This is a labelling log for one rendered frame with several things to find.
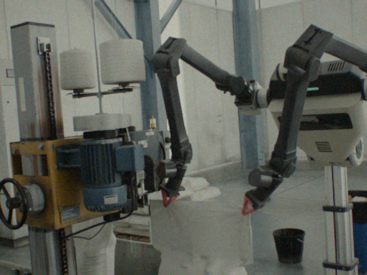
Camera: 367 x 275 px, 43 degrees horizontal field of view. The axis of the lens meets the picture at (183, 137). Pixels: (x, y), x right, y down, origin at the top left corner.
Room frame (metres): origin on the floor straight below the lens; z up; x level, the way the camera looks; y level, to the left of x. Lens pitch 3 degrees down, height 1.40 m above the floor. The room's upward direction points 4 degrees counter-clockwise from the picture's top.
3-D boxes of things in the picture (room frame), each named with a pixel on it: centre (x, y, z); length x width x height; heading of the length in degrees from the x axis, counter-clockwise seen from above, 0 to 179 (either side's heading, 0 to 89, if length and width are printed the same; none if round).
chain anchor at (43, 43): (1.67, 0.47, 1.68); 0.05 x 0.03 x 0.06; 142
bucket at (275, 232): (4.14, -0.90, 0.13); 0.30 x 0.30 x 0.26
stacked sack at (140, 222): (4.88, 0.29, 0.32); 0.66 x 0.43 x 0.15; 144
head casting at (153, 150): (2.08, 0.28, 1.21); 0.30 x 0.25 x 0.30; 52
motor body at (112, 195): (1.62, 0.29, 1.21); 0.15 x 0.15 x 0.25
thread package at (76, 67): (1.90, 0.41, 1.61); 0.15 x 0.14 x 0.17; 52
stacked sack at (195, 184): (5.52, 0.09, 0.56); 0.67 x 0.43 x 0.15; 52
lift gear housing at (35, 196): (1.63, 0.56, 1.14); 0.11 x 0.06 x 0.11; 52
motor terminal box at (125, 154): (1.60, 0.19, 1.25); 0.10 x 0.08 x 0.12; 167
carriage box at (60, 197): (1.79, 0.46, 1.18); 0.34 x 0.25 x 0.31; 142
